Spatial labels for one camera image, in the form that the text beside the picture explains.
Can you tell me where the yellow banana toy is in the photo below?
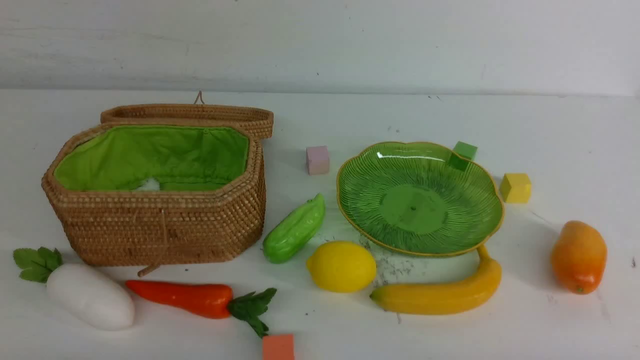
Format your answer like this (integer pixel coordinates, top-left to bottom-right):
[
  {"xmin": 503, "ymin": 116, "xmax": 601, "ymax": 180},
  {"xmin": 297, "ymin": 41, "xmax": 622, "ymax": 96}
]
[{"xmin": 369, "ymin": 246, "xmax": 503, "ymax": 316}]

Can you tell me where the green cucumber toy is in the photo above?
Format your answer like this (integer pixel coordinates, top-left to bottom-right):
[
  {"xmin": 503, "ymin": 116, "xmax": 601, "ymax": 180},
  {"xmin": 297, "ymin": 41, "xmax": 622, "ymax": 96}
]
[{"xmin": 263, "ymin": 193, "xmax": 326, "ymax": 264}]

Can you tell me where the woven wicker basket green lining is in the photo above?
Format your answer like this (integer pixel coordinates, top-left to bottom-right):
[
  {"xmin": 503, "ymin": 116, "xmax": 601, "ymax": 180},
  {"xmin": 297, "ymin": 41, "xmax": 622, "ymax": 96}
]
[{"xmin": 41, "ymin": 121, "xmax": 266, "ymax": 276}]

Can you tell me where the green cube block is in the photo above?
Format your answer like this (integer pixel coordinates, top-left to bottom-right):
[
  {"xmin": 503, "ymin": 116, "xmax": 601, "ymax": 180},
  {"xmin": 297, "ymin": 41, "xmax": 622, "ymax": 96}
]
[{"xmin": 446, "ymin": 141, "xmax": 478, "ymax": 172}]

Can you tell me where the green leaf-shaped glass plate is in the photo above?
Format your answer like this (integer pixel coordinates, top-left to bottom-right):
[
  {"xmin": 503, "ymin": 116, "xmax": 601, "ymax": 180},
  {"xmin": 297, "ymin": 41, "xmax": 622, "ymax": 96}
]
[{"xmin": 336, "ymin": 141, "xmax": 505, "ymax": 257}]

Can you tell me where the orange cube block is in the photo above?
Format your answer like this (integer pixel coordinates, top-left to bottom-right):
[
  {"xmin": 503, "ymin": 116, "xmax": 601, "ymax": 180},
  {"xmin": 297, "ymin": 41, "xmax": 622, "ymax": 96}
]
[{"xmin": 262, "ymin": 333, "xmax": 295, "ymax": 360}]

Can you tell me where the pink cube block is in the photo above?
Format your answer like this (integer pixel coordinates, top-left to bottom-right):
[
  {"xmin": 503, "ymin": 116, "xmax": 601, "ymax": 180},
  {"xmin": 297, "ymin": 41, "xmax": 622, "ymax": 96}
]
[{"xmin": 306, "ymin": 145, "xmax": 330, "ymax": 176}]

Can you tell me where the orange mango toy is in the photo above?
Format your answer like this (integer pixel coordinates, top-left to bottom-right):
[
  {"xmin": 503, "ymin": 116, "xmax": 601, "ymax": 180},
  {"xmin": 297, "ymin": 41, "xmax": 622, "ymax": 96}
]
[{"xmin": 550, "ymin": 219, "xmax": 608, "ymax": 296}]

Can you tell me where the white radish with green leaves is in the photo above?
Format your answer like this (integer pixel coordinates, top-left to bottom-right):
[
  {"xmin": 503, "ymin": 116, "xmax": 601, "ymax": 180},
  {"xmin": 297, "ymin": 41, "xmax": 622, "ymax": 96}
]
[{"xmin": 13, "ymin": 246, "xmax": 135, "ymax": 331}]

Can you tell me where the orange carrot with green leaves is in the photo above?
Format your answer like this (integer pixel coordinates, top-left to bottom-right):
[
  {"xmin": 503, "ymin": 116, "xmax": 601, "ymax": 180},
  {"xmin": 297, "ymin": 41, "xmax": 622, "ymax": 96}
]
[{"xmin": 125, "ymin": 280, "xmax": 277, "ymax": 338}]

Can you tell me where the yellow cube block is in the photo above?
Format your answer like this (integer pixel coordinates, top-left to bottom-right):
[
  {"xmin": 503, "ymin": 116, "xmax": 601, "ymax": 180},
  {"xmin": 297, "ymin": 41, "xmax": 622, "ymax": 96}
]
[{"xmin": 499, "ymin": 172, "xmax": 532, "ymax": 204}]

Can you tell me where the yellow lemon toy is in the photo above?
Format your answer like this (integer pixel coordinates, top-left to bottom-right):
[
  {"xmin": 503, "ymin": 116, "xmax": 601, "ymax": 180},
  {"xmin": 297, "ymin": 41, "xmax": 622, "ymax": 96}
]
[{"xmin": 306, "ymin": 241, "xmax": 377, "ymax": 293}]

